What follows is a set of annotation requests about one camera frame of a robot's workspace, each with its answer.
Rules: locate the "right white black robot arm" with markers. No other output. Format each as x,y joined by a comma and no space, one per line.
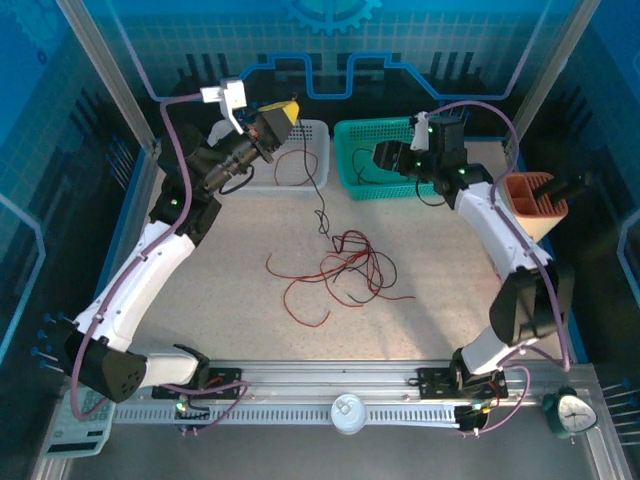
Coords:
505,235

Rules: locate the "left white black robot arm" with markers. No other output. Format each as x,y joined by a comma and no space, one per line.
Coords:
135,285

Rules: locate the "white plastic basket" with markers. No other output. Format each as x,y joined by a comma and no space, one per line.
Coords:
310,135

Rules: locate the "teal plastic basket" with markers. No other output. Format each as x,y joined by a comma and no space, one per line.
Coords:
380,192

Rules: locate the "beige knife block orange top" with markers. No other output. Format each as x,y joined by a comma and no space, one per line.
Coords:
535,215

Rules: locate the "small black control board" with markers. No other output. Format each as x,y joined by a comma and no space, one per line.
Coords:
475,417
192,415

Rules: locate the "white desk calculator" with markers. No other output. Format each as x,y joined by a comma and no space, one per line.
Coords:
75,440

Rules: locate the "green alarm clock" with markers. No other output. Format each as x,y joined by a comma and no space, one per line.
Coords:
575,415

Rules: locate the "aluminium frame post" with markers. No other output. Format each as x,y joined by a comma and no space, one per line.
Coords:
545,75
115,90

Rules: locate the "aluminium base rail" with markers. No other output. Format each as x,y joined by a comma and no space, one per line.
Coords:
325,375

